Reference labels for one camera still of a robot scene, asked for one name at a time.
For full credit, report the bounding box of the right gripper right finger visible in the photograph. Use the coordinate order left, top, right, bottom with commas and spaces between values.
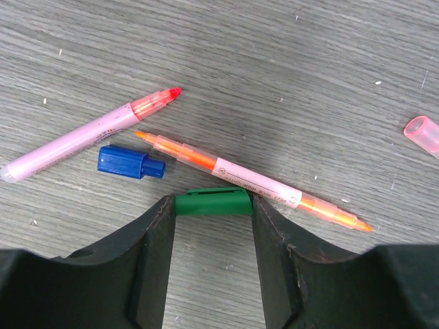
252, 196, 438, 328

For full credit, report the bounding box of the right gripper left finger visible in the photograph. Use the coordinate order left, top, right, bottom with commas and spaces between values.
1, 195, 176, 328

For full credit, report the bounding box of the dark green pen cap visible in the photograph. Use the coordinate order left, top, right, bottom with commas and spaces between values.
175, 187, 252, 216

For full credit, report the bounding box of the blue pen cap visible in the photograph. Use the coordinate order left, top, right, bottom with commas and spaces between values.
97, 145, 165, 180

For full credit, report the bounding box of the pink highlighter pen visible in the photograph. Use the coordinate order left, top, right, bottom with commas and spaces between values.
1, 87, 182, 183

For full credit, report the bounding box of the pink translucent pen cap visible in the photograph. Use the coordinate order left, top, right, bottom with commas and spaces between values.
403, 116, 438, 158

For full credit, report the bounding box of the orange white marker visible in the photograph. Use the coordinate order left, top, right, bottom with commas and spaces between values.
134, 131, 372, 232

